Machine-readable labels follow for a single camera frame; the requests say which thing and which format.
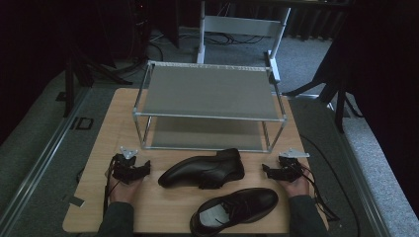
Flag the black floor cable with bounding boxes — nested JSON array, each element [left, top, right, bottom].
[[298, 133, 363, 237]]

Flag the person's left hand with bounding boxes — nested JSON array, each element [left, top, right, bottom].
[[108, 175, 144, 205]]

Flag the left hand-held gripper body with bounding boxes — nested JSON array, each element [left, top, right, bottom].
[[112, 146, 146, 185]]

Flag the aluminium floor rail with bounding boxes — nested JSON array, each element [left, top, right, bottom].
[[324, 98, 393, 237], [0, 86, 92, 231]]

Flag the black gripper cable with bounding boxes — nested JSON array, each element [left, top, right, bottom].
[[102, 154, 121, 216], [290, 161, 341, 222]]

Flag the black tape frame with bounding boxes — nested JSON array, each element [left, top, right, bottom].
[[69, 116, 95, 131]]

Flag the dark curtain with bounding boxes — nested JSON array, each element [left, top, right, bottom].
[[0, 0, 110, 146], [342, 0, 419, 211]]

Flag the black leather shoe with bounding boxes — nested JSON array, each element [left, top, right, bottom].
[[157, 147, 246, 191], [189, 187, 280, 237]]

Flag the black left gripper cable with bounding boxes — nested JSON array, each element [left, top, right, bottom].
[[102, 154, 121, 216]]

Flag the white metal desk frame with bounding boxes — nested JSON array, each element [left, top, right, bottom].
[[196, 0, 293, 83]]

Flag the bundle of black cables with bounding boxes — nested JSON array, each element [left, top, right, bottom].
[[147, 30, 266, 47]]

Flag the grey two-tier shoe rack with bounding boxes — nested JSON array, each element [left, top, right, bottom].
[[131, 59, 289, 154]]

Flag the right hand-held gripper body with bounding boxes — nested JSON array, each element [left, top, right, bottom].
[[276, 147, 311, 183]]

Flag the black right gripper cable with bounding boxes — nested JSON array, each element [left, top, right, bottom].
[[290, 161, 341, 222]]

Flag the grey tape piece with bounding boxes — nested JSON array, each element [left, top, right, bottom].
[[61, 194, 86, 208]]

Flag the black tripod stand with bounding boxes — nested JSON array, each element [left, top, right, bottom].
[[282, 62, 364, 134], [62, 45, 133, 119]]

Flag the person's right hand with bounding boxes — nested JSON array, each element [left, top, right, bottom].
[[279, 168, 311, 198]]

